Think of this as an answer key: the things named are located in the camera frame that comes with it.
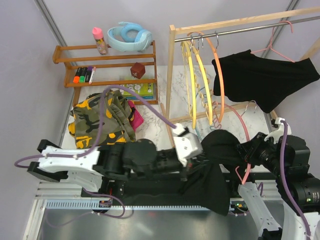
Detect brown cube box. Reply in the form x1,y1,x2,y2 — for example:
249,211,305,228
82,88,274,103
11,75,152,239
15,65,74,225
130,62,146,79

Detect purple highlighter marker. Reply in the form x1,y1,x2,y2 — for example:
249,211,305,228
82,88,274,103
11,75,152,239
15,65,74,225
84,66,93,83

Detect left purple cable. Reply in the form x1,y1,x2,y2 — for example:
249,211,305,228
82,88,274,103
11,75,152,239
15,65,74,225
14,85,178,226

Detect pink water bottle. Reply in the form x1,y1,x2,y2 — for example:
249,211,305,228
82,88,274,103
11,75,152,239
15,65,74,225
92,27,108,55

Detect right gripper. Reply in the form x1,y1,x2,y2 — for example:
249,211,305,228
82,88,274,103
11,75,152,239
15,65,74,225
235,130,289,176

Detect yellow hanger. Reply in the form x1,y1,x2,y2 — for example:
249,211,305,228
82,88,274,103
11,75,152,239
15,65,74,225
180,41,197,129
191,46,214,126

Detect camouflage yellow trousers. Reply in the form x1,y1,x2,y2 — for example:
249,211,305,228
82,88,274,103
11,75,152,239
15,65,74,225
68,90,136,149

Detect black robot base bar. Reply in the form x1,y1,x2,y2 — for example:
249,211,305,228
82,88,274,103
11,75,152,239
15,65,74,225
97,172,281,207

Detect purple cable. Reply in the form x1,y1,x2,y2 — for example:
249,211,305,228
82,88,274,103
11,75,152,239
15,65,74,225
14,85,178,226
279,120,313,238

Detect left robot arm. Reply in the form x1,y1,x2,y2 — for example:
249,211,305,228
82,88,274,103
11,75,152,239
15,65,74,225
27,137,194,197

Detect white cable duct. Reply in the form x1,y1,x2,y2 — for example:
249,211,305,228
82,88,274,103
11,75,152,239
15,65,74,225
45,199,209,211

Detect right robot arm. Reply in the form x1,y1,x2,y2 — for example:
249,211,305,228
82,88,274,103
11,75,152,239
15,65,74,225
229,132,320,240

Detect green highlighter marker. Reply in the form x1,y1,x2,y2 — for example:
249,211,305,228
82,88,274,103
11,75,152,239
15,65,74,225
78,67,88,83

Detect green card box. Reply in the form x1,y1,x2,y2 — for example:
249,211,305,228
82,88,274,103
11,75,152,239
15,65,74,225
120,83,154,100

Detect wooden shelf rack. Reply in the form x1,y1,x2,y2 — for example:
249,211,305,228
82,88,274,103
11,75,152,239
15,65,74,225
52,41,159,106

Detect orange hanger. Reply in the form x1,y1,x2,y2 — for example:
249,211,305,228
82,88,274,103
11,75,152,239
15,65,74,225
190,39,225,129

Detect orange highlighter marker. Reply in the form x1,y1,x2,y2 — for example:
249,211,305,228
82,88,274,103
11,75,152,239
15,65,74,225
73,67,83,83

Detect black trousers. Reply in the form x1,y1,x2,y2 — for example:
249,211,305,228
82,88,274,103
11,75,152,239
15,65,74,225
179,129,246,216
219,50,320,113

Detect wooden clothes rack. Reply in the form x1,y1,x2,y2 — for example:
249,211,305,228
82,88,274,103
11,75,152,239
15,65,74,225
159,6,320,148

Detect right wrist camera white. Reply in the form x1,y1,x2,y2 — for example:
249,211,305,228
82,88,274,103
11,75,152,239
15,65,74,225
264,117,285,144

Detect pink trousers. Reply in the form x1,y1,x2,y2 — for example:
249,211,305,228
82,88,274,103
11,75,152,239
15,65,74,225
127,100,144,132

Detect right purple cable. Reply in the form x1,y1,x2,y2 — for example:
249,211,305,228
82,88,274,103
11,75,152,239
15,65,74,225
279,120,313,238

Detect white pink pen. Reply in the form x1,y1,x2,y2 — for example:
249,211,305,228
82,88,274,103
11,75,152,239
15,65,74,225
89,66,97,85

